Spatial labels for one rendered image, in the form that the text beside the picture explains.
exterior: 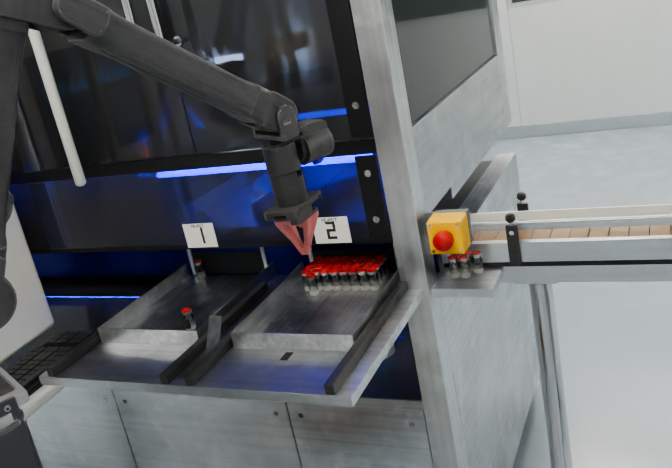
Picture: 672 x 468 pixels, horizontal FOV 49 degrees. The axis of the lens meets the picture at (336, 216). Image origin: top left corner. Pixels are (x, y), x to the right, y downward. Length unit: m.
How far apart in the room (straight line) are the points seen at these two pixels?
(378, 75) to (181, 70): 0.47
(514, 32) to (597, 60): 0.66
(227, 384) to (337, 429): 0.54
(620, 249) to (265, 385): 0.74
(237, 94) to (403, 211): 0.50
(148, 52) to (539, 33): 5.13
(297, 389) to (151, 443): 0.98
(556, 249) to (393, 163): 0.38
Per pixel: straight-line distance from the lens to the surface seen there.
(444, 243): 1.47
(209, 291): 1.80
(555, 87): 6.12
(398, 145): 1.47
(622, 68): 6.05
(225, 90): 1.16
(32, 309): 2.06
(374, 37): 1.44
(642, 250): 1.58
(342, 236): 1.59
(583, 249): 1.58
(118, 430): 2.28
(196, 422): 2.08
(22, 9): 1.01
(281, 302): 1.64
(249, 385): 1.36
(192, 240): 1.78
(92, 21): 1.03
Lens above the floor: 1.53
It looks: 18 degrees down
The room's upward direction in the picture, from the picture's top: 12 degrees counter-clockwise
